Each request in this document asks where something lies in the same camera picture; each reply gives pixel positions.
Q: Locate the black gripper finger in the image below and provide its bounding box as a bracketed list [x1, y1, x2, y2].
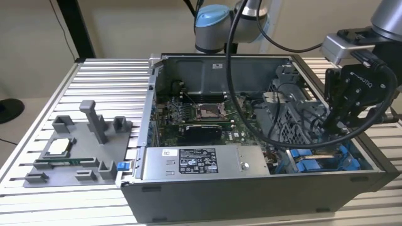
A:
[336, 103, 369, 133]
[322, 67, 349, 129]

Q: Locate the black disk wire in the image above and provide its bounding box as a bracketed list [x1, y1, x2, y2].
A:
[265, 94, 284, 151]
[276, 82, 330, 134]

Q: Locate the hard disk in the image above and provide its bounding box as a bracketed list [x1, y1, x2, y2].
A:
[297, 160, 317, 173]
[289, 141, 362, 174]

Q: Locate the metal disk bay cage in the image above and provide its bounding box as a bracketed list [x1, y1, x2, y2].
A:
[254, 65, 329, 148]

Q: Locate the green motherboard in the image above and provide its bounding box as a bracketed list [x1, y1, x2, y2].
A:
[150, 91, 272, 151]

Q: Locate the CPU socket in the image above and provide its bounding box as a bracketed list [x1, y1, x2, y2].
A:
[194, 102, 226, 121]

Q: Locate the black graphics card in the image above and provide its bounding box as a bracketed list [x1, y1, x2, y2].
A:
[183, 124, 222, 145]

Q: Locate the open black PC case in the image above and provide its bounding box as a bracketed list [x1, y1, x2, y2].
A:
[121, 53, 400, 223]

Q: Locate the silver power supply unit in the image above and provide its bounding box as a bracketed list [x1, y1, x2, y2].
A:
[138, 145, 272, 181]

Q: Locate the grey parts rack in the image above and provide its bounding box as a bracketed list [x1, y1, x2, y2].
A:
[23, 100, 135, 189]

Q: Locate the green RAM stick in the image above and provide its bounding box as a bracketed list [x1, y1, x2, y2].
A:
[35, 159, 95, 165]

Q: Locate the silver CPU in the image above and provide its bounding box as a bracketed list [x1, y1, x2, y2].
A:
[47, 138, 71, 156]

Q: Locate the round black stand base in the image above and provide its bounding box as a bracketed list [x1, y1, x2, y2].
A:
[0, 98, 26, 124]

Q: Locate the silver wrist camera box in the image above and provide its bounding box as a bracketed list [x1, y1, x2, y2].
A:
[320, 27, 377, 65]

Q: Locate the thin black cable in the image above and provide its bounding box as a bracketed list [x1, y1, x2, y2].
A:
[257, 0, 326, 53]

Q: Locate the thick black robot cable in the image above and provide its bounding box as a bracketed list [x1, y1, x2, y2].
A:
[226, 0, 398, 149]

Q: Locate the black cable bundle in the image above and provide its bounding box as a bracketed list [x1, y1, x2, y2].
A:
[182, 0, 202, 17]

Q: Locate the black metal frame post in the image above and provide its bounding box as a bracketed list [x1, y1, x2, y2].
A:
[57, 0, 97, 59]

